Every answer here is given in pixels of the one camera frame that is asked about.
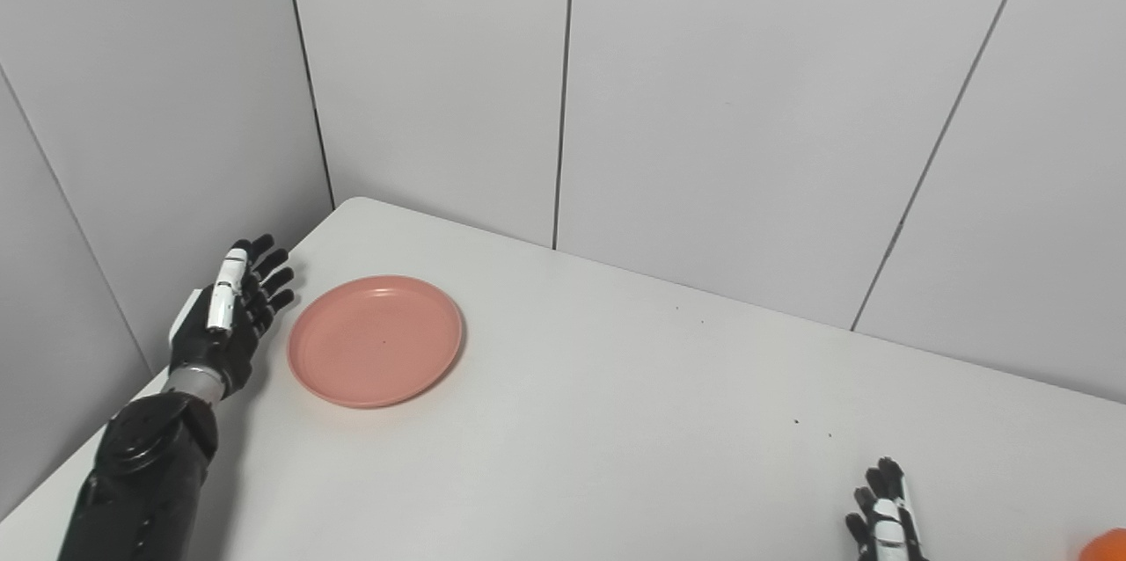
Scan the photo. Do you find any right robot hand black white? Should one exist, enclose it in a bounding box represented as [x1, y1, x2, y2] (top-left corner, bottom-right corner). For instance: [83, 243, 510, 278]
[845, 456, 929, 561]

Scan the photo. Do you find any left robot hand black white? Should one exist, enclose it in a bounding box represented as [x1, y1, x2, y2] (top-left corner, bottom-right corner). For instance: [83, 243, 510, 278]
[167, 234, 296, 399]

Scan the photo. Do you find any pink round plate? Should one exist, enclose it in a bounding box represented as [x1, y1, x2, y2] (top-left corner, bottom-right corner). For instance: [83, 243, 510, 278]
[287, 274, 465, 409]

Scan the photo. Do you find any orange fruit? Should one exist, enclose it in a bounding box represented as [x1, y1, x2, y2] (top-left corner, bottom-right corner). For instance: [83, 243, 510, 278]
[1080, 528, 1126, 561]

